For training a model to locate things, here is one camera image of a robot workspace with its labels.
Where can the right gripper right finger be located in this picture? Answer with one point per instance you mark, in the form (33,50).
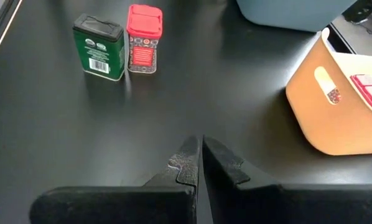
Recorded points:
(282,205)

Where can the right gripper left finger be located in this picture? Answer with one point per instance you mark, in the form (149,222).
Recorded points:
(127,205)

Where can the green spice tin black lid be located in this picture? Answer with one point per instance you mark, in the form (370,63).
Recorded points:
(99,53)

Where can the yellow plastic bin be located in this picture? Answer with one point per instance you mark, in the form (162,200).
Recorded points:
(335,130)

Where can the blue plastic bin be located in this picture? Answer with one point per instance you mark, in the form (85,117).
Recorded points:
(291,14)

